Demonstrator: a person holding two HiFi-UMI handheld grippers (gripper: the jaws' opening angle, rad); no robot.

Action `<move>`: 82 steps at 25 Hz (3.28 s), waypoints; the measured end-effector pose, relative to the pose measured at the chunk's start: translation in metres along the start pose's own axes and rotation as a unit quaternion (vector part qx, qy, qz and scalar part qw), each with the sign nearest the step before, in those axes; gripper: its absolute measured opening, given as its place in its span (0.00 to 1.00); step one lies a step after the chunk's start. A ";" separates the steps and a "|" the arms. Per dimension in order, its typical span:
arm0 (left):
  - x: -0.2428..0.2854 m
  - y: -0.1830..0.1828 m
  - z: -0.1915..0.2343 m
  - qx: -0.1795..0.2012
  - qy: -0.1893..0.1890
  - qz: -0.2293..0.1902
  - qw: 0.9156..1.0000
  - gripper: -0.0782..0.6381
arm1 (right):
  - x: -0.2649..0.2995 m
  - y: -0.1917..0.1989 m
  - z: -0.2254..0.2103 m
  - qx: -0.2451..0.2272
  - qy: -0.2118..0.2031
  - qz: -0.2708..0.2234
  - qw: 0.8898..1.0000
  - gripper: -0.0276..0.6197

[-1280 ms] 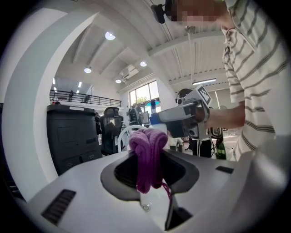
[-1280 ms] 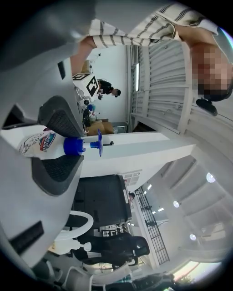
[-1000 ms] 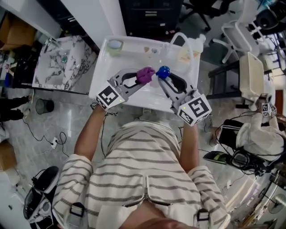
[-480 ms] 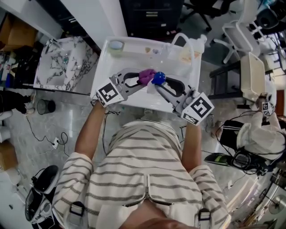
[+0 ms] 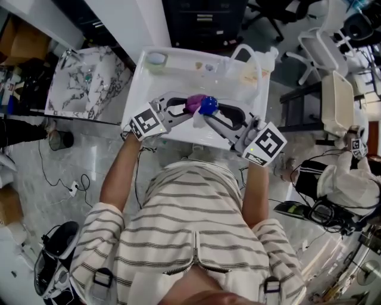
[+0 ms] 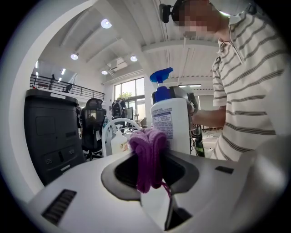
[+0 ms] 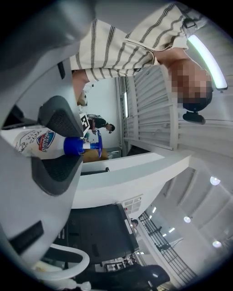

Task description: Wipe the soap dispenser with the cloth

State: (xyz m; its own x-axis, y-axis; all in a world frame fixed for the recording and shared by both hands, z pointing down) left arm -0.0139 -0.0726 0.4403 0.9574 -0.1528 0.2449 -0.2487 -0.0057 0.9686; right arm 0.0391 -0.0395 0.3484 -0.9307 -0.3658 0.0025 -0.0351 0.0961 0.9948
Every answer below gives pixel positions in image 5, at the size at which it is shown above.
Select black plastic cabinet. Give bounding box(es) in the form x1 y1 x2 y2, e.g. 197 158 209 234
161 0 248 49

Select white pump bottle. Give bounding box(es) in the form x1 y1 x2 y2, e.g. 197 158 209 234
192 94 220 129

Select white office chair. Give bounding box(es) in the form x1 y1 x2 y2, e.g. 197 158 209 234
285 26 349 86
323 0 376 45

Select translucent jug orange label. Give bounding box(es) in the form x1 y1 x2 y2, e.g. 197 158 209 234
238 46 279 87

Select small desk fan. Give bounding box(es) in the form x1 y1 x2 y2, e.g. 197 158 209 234
355 259 381 287

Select person's right forearm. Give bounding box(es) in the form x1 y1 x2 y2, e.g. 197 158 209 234
240 157 271 229

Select white ceramic sink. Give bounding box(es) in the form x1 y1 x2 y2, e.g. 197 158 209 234
120 46 272 152

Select black table frame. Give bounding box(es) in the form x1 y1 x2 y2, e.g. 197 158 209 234
279 79 332 133

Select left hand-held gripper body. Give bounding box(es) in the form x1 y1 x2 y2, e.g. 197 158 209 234
127 97 168 141

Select black power cable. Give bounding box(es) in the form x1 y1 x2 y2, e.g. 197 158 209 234
37 139 93 209

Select black office chair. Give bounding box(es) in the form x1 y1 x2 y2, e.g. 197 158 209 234
240 0 300 42

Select stacked brown cardboard boxes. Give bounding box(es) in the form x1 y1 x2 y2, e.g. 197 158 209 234
0 16 51 66

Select green soap dish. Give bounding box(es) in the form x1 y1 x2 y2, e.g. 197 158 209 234
145 51 168 74

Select person's face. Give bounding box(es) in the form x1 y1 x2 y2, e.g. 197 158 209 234
175 267 266 305

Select beige plastic bin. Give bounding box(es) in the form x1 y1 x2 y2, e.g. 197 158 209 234
320 70 357 136

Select pale oval soap bar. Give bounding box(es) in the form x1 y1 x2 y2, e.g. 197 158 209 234
148 52 167 65

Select chrome faucet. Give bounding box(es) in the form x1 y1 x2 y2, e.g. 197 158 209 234
60 48 82 70

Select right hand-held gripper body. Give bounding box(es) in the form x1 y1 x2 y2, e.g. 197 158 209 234
228 115 289 167

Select black mesh wastebasket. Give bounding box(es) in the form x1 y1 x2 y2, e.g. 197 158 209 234
48 130 75 152

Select black marble counter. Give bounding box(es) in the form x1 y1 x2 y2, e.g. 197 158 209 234
0 56 59 116

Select brown cardboard box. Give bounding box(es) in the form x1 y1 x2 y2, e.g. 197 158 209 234
0 186 25 229

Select cream striped shirt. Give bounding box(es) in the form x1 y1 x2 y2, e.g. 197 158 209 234
70 159 307 305

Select person's left forearm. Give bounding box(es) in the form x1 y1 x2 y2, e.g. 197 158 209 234
99 133 144 213

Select tangled black cable bundle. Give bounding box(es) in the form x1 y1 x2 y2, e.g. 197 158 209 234
308 198 360 236

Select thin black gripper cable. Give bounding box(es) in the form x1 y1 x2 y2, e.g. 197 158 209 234
120 130 158 211

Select purple cloth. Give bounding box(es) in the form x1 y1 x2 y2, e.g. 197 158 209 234
183 93 208 116

